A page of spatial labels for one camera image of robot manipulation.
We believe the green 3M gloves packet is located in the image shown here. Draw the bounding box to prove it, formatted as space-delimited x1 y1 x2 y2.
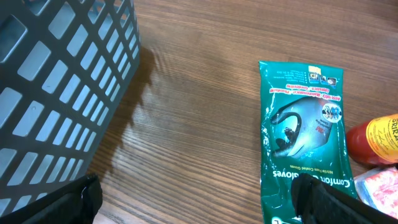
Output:
259 61 358 223

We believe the grey plastic mesh basket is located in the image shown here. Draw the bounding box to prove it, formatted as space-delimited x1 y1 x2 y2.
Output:
1 0 141 216

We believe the yellow red sauce bottle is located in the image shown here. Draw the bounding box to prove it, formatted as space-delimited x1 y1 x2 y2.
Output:
346 114 397 166

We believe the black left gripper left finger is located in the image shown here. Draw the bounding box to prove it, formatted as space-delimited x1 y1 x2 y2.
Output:
1 174 103 224

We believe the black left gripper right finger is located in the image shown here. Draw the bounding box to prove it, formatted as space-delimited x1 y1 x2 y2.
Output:
291 173 397 224

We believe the small red tissue box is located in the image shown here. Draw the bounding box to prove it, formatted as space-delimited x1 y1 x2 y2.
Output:
354 166 397 218

